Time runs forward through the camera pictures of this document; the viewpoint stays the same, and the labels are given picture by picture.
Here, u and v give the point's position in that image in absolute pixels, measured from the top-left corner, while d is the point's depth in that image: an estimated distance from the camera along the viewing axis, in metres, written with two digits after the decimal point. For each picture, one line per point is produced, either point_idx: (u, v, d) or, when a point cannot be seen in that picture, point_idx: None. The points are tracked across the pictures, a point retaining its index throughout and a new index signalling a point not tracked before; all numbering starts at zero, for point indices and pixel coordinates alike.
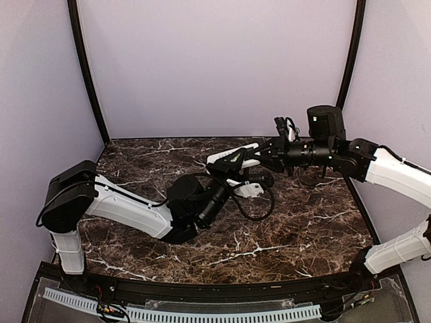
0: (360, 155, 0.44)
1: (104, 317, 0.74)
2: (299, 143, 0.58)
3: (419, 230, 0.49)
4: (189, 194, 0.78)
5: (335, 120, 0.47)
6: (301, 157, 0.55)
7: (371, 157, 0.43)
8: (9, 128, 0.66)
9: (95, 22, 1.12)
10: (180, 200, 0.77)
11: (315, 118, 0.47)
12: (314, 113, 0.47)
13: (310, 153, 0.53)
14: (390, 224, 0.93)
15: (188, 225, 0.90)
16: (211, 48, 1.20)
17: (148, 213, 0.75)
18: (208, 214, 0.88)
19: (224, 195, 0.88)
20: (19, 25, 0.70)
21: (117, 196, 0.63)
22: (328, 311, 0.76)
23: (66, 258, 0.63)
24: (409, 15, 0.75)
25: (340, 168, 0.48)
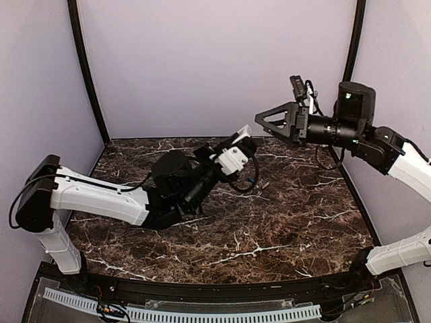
0: (390, 146, 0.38)
1: (104, 317, 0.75)
2: (320, 119, 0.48)
3: (423, 236, 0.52)
4: (176, 169, 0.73)
5: (372, 103, 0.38)
6: (322, 134, 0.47)
7: (400, 151, 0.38)
8: (9, 128, 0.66)
9: (95, 22, 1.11)
10: (166, 176, 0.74)
11: (349, 95, 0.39)
12: (347, 89, 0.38)
13: (333, 132, 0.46)
14: (391, 224, 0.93)
15: (173, 206, 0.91)
16: (211, 48, 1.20)
17: (119, 200, 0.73)
18: (194, 197, 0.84)
19: (211, 178, 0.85)
20: (19, 25, 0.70)
21: (81, 186, 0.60)
22: (328, 311, 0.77)
23: (60, 259, 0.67)
24: (409, 15, 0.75)
25: (365, 156, 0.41)
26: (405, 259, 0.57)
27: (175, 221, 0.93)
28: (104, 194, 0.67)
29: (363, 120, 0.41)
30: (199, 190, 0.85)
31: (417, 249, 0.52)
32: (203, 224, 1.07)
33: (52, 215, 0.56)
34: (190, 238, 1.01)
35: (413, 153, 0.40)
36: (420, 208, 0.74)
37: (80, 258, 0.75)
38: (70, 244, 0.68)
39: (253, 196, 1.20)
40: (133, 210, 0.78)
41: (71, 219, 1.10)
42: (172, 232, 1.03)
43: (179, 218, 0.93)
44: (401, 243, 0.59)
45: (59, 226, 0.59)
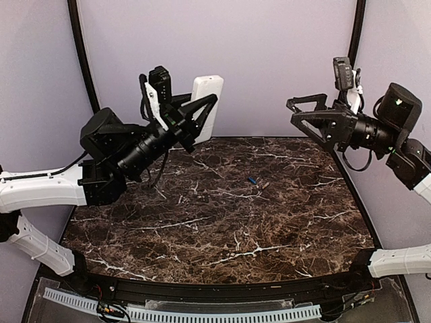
0: (423, 163, 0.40)
1: (104, 317, 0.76)
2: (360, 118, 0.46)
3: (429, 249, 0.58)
4: (101, 124, 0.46)
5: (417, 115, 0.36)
6: (361, 134, 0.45)
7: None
8: (9, 128, 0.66)
9: (95, 21, 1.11)
10: (90, 136, 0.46)
11: (399, 102, 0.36)
12: (399, 95, 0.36)
13: (372, 132, 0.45)
14: (391, 225, 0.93)
15: (112, 173, 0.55)
16: (211, 48, 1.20)
17: (54, 185, 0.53)
18: (133, 163, 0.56)
19: (166, 141, 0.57)
20: (19, 24, 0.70)
21: (14, 183, 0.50)
22: (328, 311, 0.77)
23: (50, 262, 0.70)
24: (410, 15, 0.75)
25: (396, 167, 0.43)
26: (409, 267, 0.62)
27: (120, 192, 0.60)
28: (41, 182, 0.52)
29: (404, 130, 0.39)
30: (141, 154, 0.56)
31: (422, 260, 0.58)
32: (203, 224, 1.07)
33: (17, 221, 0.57)
34: (190, 238, 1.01)
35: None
36: (420, 208, 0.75)
37: (71, 258, 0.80)
38: (52, 246, 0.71)
39: (253, 196, 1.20)
40: (75, 190, 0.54)
41: (71, 219, 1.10)
42: (172, 232, 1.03)
43: (122, 187, 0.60)
44: (407, 252, 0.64)
45: (29, 230, 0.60)
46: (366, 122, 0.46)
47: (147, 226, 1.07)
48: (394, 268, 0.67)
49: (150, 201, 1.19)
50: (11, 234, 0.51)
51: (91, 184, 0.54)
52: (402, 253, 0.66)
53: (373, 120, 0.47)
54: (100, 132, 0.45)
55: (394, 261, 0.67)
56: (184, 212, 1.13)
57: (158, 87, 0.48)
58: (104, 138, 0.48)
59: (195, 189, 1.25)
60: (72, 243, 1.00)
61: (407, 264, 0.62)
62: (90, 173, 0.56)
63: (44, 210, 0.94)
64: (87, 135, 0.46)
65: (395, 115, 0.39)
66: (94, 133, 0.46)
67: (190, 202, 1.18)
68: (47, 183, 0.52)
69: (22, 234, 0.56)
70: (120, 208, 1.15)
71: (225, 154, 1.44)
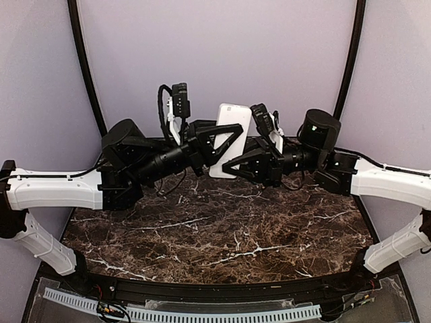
0: (341, 172, 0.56)
1: (104, 317, 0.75)
2: (287, 149, 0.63)
3: (414, 225, 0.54)
4: (124, 136, 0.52)
5: (333, 135, 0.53)
6: (292, 161, 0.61)
7: (351, 171, 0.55)
8: (9, 129, 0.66)
9: (95, 21, 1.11)
10: (112, 147, 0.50)
11: (315, 128, 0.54)
12: (315, 123, 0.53)
13: (301, 157, 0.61)
14: (390, 224, 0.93)
15: (130, 181, 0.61)
16: (211, 48, 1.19)
17: (73, 188, 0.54)
18: (147, 173, 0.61)
19: (178, 159, 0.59)
20: (19, 24, 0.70)
21: (33, 182, 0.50)
22: (328, 311, 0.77)
23: (52, 261, 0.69)
24: (411, 16, 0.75)
25: (323, 183, 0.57)
26: (401, 251, 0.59)
27: (137, 198, 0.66)
28: (60, 182, 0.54)
29: (324, 150, 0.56)
30: (155, 166, 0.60)
31: (405, 239, 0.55)
32: (203, 224, 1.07)
33: (25, 219, 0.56)
34: (190, 238, 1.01)
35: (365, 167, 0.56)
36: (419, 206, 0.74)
37: (73, 257, 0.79)
38: (56, 245, 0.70)
39: (253, 196, 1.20)
40: (93, 195, 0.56)
41: (71, 219, 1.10)
42: (172, 232, 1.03)
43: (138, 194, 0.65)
44: (394, 237, 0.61)
45: (35, 228, 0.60)
46: (293, 151, 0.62)
47: (147, 226, 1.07)
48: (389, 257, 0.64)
49: (149, 200, 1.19)
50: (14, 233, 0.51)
51: (110, 190, 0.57)
52: (390, 241, 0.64)
53: (297, 147, 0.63)
54: (124, 142, 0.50)
55: (385, 252, 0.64)
56: (184, 212, 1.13)
57: (175, 99, 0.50)
58: (126, 149, 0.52)
59: (195, 189, 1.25)
60: (72, 243, 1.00)
61: (397, 249, 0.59)
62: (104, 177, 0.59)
63: (45, 210, 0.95)
64: (110, 145, 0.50)
65: (315, 139, 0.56)
66: (118, 143, 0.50)
67: (190, 202, 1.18)
68: (67, 185, 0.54)
69: (29, 232, 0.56)
70: None
71: None
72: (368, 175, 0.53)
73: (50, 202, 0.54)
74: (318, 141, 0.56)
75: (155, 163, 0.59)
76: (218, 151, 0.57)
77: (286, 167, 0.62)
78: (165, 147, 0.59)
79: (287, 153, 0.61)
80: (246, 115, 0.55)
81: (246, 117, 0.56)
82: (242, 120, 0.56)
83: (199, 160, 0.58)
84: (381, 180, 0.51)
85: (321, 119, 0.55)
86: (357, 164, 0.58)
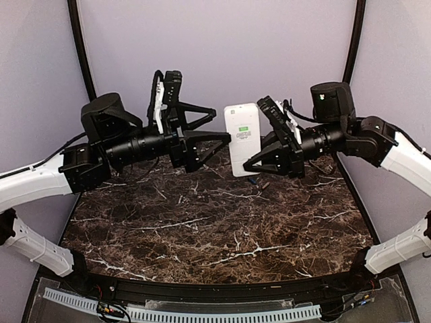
0: (382, 138, 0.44)
1: (104, 317, 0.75)
2: (307, 133, 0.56)
3: (419, 229, 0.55)
4: (108, 106, 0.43)
5: (346, 96, 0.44)
6: (316, 145, 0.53)
7: (393, 141, 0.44)
8: (9, 129, 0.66)
9: (95, 22, 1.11)
10: (92, 114, 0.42)
11: (322, 97, 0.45)
12: (320, 91, 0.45)
13: (325, 139, 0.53)
14: (390, 225, 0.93)
15: (100, 157, 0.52)
16: (211, 49, 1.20)
17: (35, 177, 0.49)
18: (119, 156, 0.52)
19: (157, 148, 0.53)
20: (19, 23, 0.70)
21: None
22: (328, 311, 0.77)
23: (48, 262, 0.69)
24: (409, 15, 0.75)
25: (357, 150, 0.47)
26: (404, 253, 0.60)
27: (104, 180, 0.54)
28: (23, 175, 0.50)
29: (344, 116, 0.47)
30: (130, 151, 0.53)
31: (410, 242, 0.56)
32: (203, 224, 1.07)
33: (13, 223, 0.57)
34: (191, 238, 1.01)
35: (403, 140, 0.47)
36: (419, 206, 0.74)
37: (69, 257, 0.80)
38: (50, 247, 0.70)
39: (253, 196, 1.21)
40: (56, 179, 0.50)
41: (71, 219, 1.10)
42: (172, 232, 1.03)
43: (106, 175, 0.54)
44: (397, 239, 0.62)
45: (25, 231, 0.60)
46: (313, 135, 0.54)
47: (147, 226, 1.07)
48: (390, 259, 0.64)
49: (150, 200, 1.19)
50: (5, 238, 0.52)
51: (71, 170, 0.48)
52: (392, 243, 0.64)
53: (317, 130, 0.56)
54: (106, 114, 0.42)
55: (386, 253, 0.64)
56: (184, 212, 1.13)
57: (167, 86, 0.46)
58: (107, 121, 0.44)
59: (195, 189, 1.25)
60: (72, 243, 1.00)
61: (400, 251, 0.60)
62: (71, 157, 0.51)
63: (44, 210, 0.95)
64: (90, 113, 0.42)
65: (329, 108, 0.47)
66: (99, 112, 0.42)
67: (190, 202, 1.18)
68: (29, 175, 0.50)
69: (19, 236, 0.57)
70: (120, 208, 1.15)
71: (225, 155, 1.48)
72: (410, 155, 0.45)
73: (25, 197, 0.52)
74: (333, 110, 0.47)
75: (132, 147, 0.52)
76: (201, 158, 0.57)
77: (310, 155, 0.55)
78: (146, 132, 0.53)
79: (306, 137, 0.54)
80: (254, 116, 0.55)
81: (254, 118, 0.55)
82: (252, 122, 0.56)
83: (179, 155, 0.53)
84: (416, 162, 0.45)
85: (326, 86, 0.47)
86: (398, 135, 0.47)
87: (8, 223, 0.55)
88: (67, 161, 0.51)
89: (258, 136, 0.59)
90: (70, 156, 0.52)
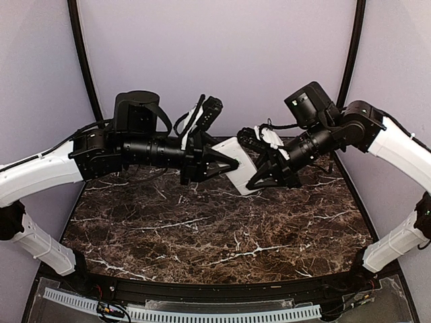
0: (370, 122, 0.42)
1: (104, 317, 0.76)
2: (295, 142, 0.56)
3: (409, 223, 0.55)
4: (151, 101, 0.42)
5: (313, 91, 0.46)
6: (304, 153, 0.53)
7: (381, 125, 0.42)
8: (9, 129, 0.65)
9: (95, 22, 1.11)
10: (134, 103, 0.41)
11: (295, 102, 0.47)
12: (291, 97, 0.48)
13: (311, 144, 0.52)
14: (390, 223, 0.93)
15: (118, 148, 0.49)
16: (212, 50, 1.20)
17: (42, 165, 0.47)
18: (135, 154, 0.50)
19: (172, 159, 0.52)
20: (19, 24, 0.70)
21: (6, 172, 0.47)
22: (328, 311, 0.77)
23: (52, 261, 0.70)
24: (409, 15, 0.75)
25: (345, 138, 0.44)
26: (399, 248, 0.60)
27: (114, 171, 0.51)
28: (31, 163, 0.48)
29: (322, 112, 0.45)
30: (147, 153, 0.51)
31: (402, 237, 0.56)
32: (203, 224, 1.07)
33: (22, 219, 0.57)
34: (190, 238, 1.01)
35: (393, 126, 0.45)
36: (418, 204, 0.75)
37: (73, 257, 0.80)
38: (55, 245, 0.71)
39: (253, 196, 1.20)
40: (66, 165, 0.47)
41: (71, 219, 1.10)
42: (172, 232, 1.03)
43: (117, 167, 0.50)
44: (390, 235, 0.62)
45: (33, 228, 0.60)
46: (299, 142, 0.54)
47: (147, 226, 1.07)
48: (386, 256, 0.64)
49: (149, 200, 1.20)
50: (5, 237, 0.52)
51: (82, 155, 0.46)
52: (386, 239, 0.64)
53: (303, 136, 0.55)
54: (146, 107, 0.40)
55: (382, 249, 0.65)
56: (184, 212, 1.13)
57: (205, 111, 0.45)
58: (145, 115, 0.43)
59: (195, 189, 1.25)
60: (73, 243, 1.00)
61: (394, 247, 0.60)
62: (82, 143, 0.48)
63: (44, 210, 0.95)
64: (133, 102, 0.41)
65: (304, 114, 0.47)
66: (140, 103, 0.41)
67: (190, 203, 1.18)
68: (36, 165, 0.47)
69: (27, 233, 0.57)
70: (120, 208, 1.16)
71: None
72: (396, 140, 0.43)
73: (18, 193, 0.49)
74: (306, 114, 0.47)
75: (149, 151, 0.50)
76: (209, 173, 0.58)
77: (300, 163, 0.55)
78: (168, 141, 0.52)
79: (294, 146, 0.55)
80: (236, 147, 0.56)
81: (238, 148, 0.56)
82: (236, 152, 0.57)
83: (192, 170, 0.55)
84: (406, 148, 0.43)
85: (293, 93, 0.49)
86: (386, 121, 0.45)
87: None
88: (79, 147, 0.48)
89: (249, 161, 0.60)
90: (80, 142, 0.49)
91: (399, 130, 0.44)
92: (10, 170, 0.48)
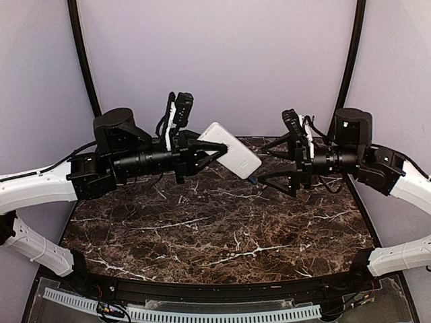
0: (392, 170, 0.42)
1: (104, 317, 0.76)
2: (321, 150, 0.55)
3: (428, 242, 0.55)
4: (122, 122, 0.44)
5: (368, 128, 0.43)
6: (326, 163, 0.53)
7: (401, 172, 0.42)
8: (9, 130, 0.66)
9: (95, 22, 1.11)
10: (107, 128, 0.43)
11: (345, 125, 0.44)
12: (345, 118, 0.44)
13: (336, 159, 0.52)
14: (391, 224, 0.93)
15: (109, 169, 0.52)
16: (212, 50, 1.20)
17: (41, 182, 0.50)
18: (126, 168, 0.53)
19: (163, 163, 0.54)
20: (19, 25, 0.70)
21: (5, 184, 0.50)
22: (328, 311, 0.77)
23: (49, 262, 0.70)
24: (410, 16, 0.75)
25: (367, 180, 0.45)
26: (410, 261, 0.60)
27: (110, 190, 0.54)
28: (31, 179, 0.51)
29: (361, 146, 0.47)
30: (138, 164, 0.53)
31: (419, 254, 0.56)
32: (203, 224, 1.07)
33: (13, 223, 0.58)
34: (190, 238, 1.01)
35: (412, 170, 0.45)
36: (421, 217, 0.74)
37: (70, 257, 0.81)
38: (50, 247, 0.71)
39: (253, 196, 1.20)
40: (64, 186, 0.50)
41: (71, 219, 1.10)
42: (172, 232, 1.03)
43: (113, 187, 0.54)
44: (405, 246, 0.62)
45: (25, 232, 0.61)
46: (326, 152, 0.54)
47: (147, 226, 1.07)
48: (396, 264, 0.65)
49: (150, 200, 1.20)
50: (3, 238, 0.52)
51: (79, 178, 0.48)
52: (400, 248, 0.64)
53: (333, 149, 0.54)
54: (119, 128, 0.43)
55: (392, 259, 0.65)
56: (184, 212, 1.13)
57: (178, 108, 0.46)
58: (119, 134, 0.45)
59: (195, 189, 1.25)
60: (72, 243, 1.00)
61: (406, 259, 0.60)
62: (78, 166, 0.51)
63: (44, 210, 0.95)
64: (104, 126, 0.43)
65: (349, 137, 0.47)
66: (113, 127, 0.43)
67: (190, 203, 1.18)
68: (36, 181, 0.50)
69: (19, 236, 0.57)
70: (120, 208, 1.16)
71: None
72: (415, 185, 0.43)
73: (12, 204, 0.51)
74: (351, 138, 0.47)
75: (138, 161, 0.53)
76: (201, 163, 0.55)
77: (318, 171, 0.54)
78: (153, 148, 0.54)
79: (320, 154, 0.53)
80: (217, 130, 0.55)
81: (220, 130, 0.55)
82: (220, 135, 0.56)
83: (184, 170, 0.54)
84: (429, 192, 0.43)
85: (350, 114, 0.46)
86: (405, 165, 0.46)
87: (9, 222, 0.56)
88: (75, 168, 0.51)
89: (238, 140, 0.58)
90: (78, 164, 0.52)
91: (416, 173, 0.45)
92: (10, 182, 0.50)
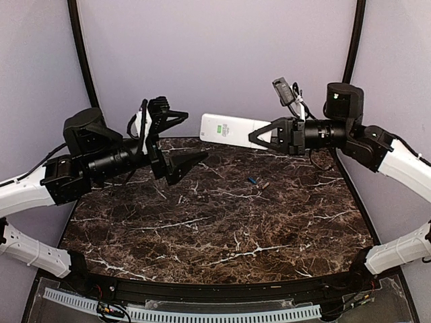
0: (377, 143, 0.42)
1: (104, 317, 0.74)
2: (312, 123, 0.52)
3: (421, 233, 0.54)
4: (91, 121, 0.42)
5: (359, 101, 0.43)
6: (318, 137, 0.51)
7: (388, 147, 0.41)
8: (9, 130, 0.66)
9: (94, 21, 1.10)
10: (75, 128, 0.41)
11: (336, 96, 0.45)
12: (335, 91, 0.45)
13: (327, 133, 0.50)
14: (390, 225, 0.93)
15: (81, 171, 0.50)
16: (211, 49, 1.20)
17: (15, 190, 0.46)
18: (103, 169, 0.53)
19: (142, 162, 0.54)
20: (19, 24, 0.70)
21: None
22: (327, 311, 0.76)
23: (46, 265, 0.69)
24: (409, 16, 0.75)
25: (353, 154, 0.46)
26: (404, 256, 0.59)
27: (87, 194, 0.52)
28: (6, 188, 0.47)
29: (350, 119, 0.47)
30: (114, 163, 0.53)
31: (409, 245, 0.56)
32: (203, 224, 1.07)
33: (4, 230, 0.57)
34: (190, 238, 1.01)
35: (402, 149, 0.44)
36: (419, 214, 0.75)
37: (67, 258, 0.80)
38: (44, 249, 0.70)
39: (253, 196, 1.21)
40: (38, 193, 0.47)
41: (71, 219, 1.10)
42: (172, 232, 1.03)
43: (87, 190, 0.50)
44: (398, 241, 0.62)
45: (17, 237, 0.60)
46: (318, 126, 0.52)
47: (147, 226, 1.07)
48: (390, 262, 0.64)
49: (149, 200, 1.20)
50: None
51: (51, 183, 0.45)
52: (393, 243, 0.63)
53: (322, 123, 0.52)
54: (87, 128, 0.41)
55: (386, 254, 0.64)
56: (184, 212, 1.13)
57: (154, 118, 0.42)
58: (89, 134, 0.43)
59: (195, 189, 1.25)
60: (73, 243, 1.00)
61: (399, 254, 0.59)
62: (52, 169, 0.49)
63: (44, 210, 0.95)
64: (73, 128, 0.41)
65: (339, 108, 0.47)
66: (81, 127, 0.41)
67: (190, 202, 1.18)
68: (9, 190, 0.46)
69: (10, 243, 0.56)
70: (120, 208, 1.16)
71: (225, 154, 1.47)
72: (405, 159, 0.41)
73: None
74: (343, 111, 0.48)
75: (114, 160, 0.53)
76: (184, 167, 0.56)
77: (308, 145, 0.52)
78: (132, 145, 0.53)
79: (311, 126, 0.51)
80: (208, 117, 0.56)
81: (211, 118, 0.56)
82: (212, 120, 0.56)
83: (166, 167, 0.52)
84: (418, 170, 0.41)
85: (344, 87, 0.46)
86: (394, 142, 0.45)
87: None
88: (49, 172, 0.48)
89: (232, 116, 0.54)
90: (51, 169, 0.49)
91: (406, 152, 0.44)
92: None
